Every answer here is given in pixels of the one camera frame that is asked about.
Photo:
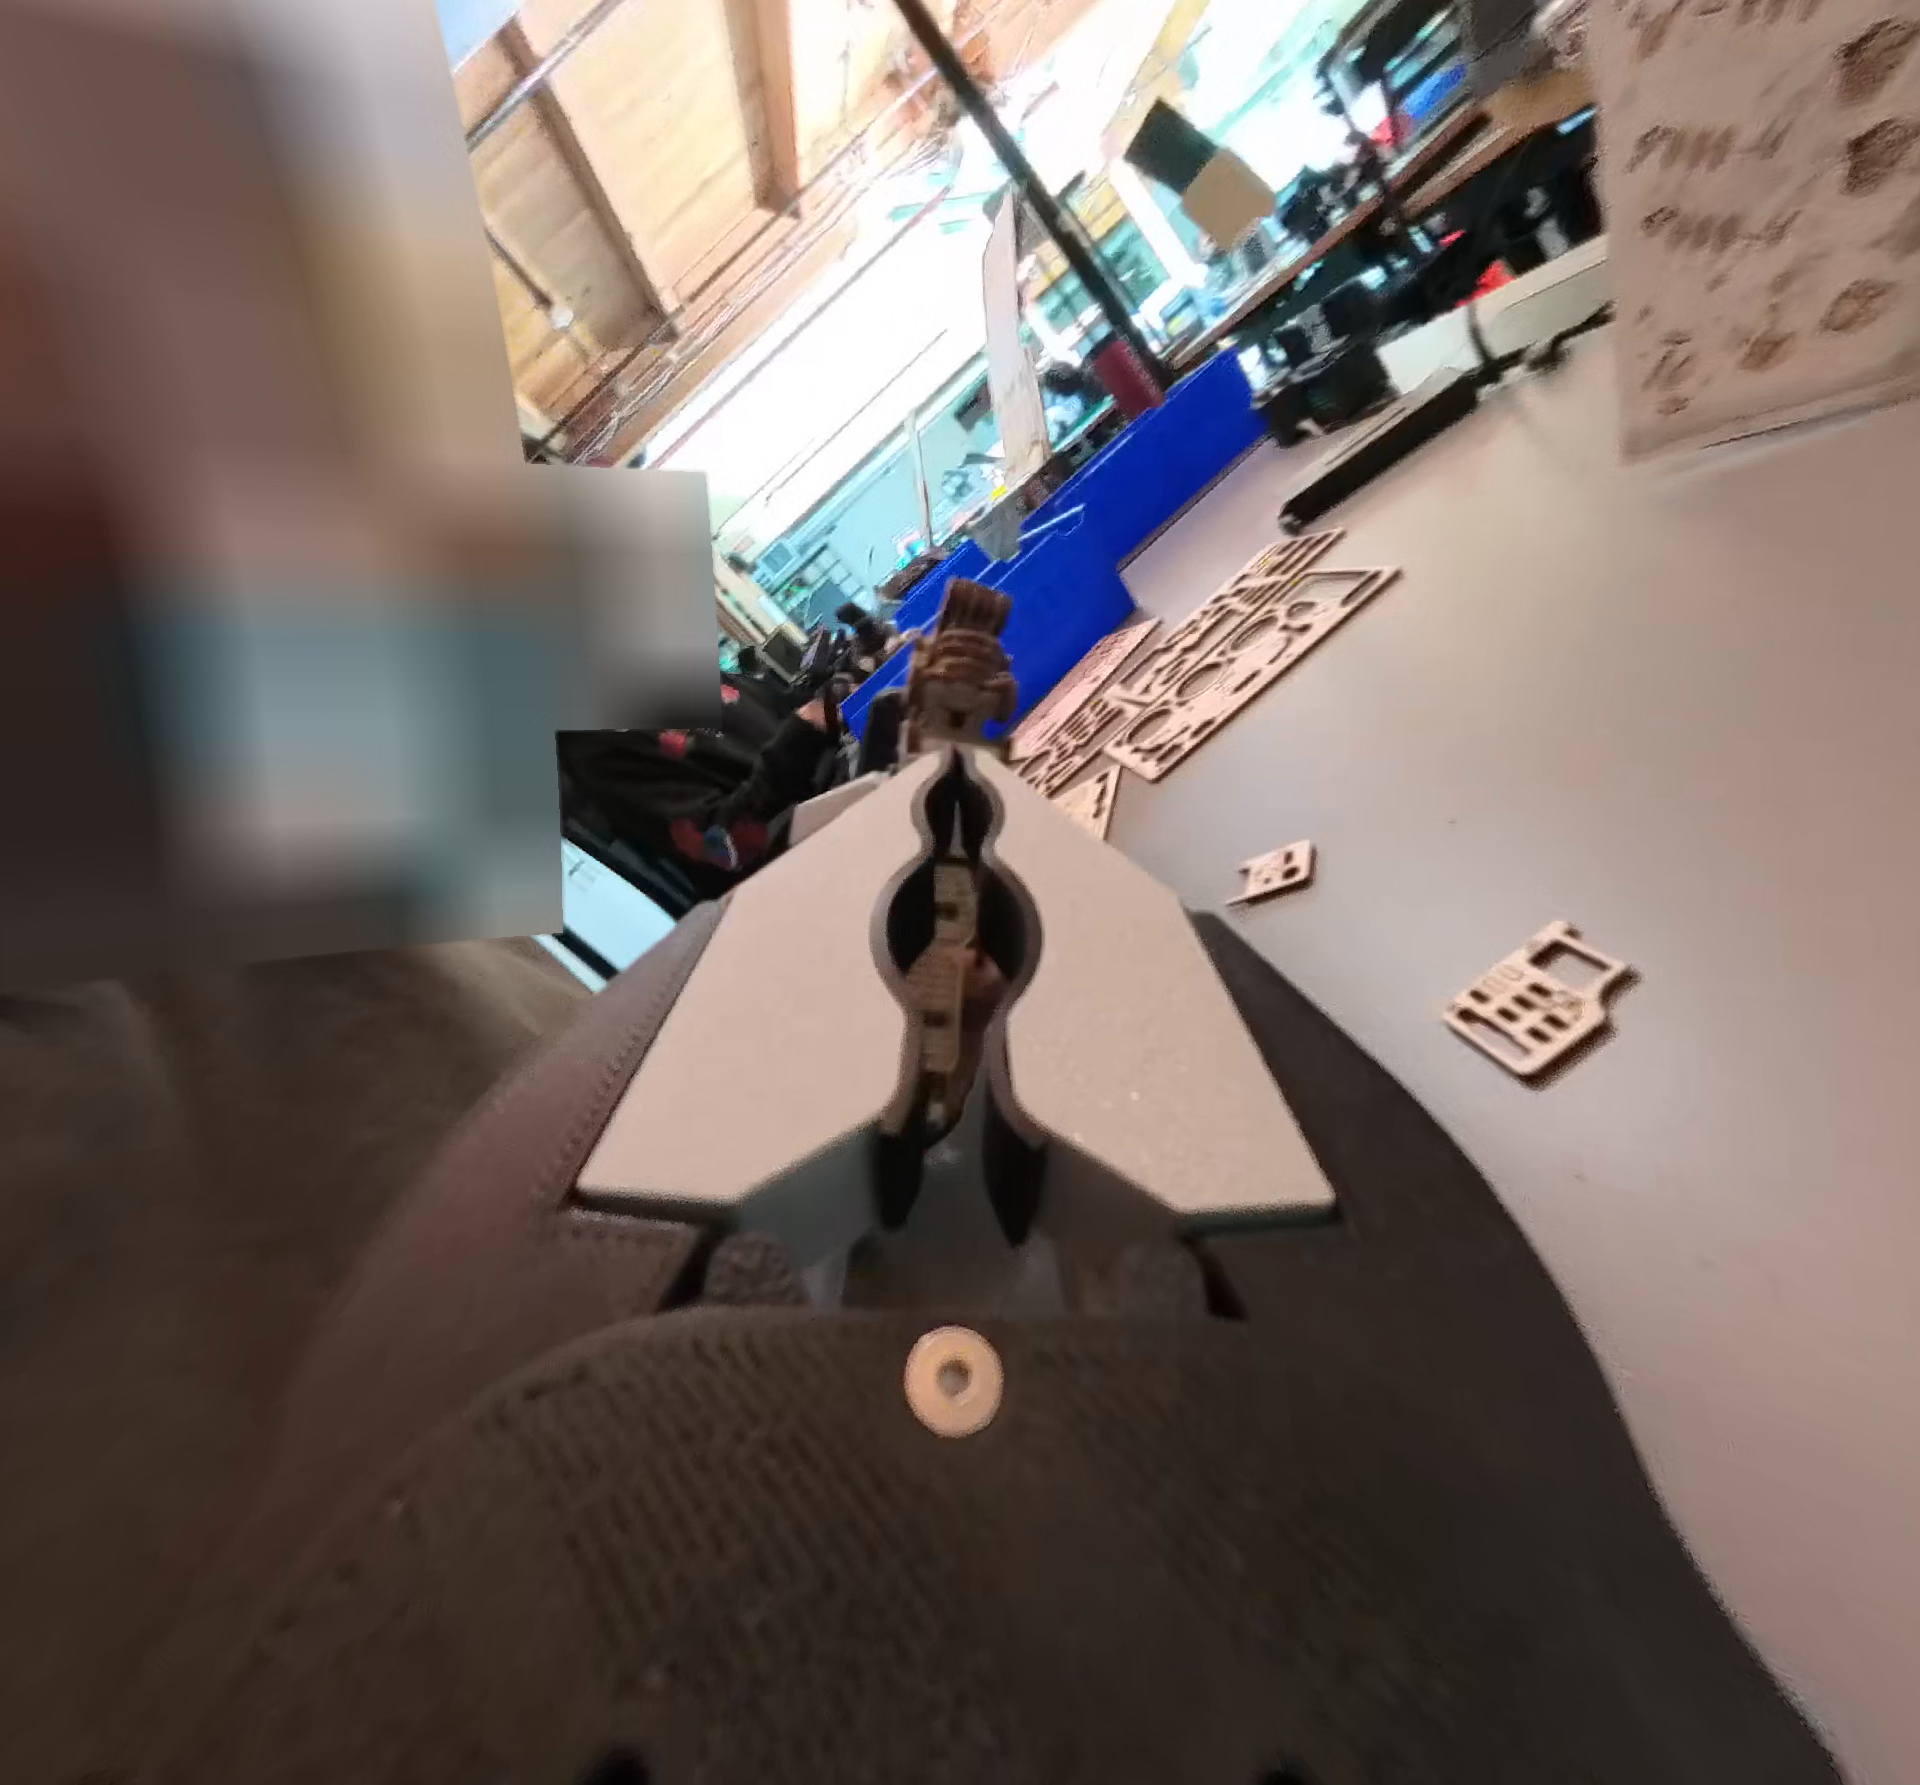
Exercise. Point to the black flat bar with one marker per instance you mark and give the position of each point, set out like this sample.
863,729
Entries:
1380,457

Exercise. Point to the wooden puzzle model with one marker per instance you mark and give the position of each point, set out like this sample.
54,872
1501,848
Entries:
961,668

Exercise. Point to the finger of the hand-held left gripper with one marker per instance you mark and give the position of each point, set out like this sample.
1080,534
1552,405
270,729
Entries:
833,802

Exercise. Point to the large wooden puzzle sheet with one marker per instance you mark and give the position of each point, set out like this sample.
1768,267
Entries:
1245,661

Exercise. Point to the engraved wooden puzzle sheet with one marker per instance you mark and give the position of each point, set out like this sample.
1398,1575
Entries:
1084,698

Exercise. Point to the white box device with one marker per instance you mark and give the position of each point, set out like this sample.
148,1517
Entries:
1515,308

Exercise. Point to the grey desk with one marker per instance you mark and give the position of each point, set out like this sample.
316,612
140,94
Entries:
1649,795

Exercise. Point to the narrow wooden puzzle sheet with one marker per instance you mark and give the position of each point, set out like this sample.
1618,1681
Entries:
1088,795

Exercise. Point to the black charger device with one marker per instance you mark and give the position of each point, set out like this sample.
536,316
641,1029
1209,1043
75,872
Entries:
1321,376

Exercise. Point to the black metal pole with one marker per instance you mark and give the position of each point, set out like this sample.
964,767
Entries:
976,91

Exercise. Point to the upright plywood board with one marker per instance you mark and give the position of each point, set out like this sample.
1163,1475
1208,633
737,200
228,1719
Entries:
1008,316

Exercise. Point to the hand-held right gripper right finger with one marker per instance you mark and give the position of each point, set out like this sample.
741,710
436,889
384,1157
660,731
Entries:
1156,1066

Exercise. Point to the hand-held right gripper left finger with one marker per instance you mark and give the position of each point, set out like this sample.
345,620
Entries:
751,1049

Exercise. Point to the printed instruction sheet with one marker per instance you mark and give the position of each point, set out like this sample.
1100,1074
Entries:
1757,166

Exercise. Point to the person's brown sweater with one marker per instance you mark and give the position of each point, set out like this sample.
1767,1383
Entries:
302,1186

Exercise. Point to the small square wooden puzzle piece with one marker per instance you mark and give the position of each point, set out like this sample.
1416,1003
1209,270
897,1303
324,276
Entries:
1276,870

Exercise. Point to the wooden puzzle frame offcut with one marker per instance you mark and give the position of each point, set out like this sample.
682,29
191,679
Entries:
1539,1009

